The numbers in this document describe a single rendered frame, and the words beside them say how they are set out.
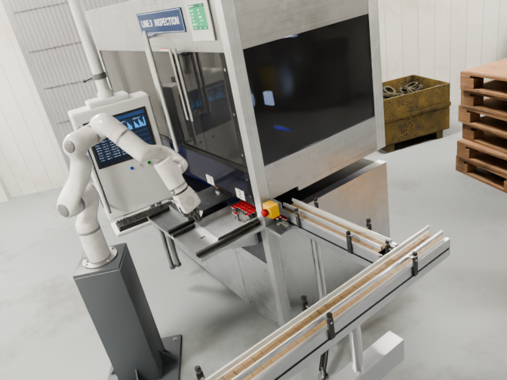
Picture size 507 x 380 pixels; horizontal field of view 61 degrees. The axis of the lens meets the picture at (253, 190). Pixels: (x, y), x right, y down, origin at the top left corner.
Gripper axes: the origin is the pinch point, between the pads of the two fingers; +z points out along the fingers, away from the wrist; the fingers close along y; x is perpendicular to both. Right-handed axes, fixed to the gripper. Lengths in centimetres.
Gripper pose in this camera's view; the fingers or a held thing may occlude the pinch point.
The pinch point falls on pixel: (197, 217)
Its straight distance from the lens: 204.1
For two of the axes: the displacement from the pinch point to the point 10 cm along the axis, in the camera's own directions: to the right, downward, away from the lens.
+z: 4.6, 8.2, 3.3
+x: -6.5, 0.6, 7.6
